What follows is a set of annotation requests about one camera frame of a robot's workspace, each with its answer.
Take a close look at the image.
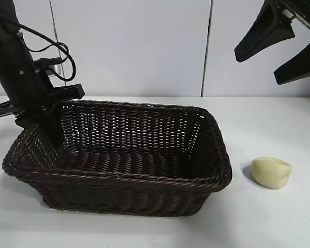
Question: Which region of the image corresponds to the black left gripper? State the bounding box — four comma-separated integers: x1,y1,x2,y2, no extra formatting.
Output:
0,19,85,147

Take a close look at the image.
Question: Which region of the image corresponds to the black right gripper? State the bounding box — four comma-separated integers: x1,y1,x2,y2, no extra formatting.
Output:
234,0,310,85

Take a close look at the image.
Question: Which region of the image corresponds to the dark brown wicker basket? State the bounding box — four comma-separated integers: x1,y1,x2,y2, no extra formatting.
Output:
2,100,234,216

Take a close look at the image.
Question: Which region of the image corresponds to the pale yellow egg yolk pastry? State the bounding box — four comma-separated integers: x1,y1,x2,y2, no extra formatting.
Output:
251,157,293,190

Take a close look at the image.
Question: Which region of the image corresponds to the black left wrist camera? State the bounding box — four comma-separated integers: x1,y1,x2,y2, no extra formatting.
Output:
33,58,63,78

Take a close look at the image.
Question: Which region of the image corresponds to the black camera cable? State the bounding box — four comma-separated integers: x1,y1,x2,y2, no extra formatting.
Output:
17,22,76,81

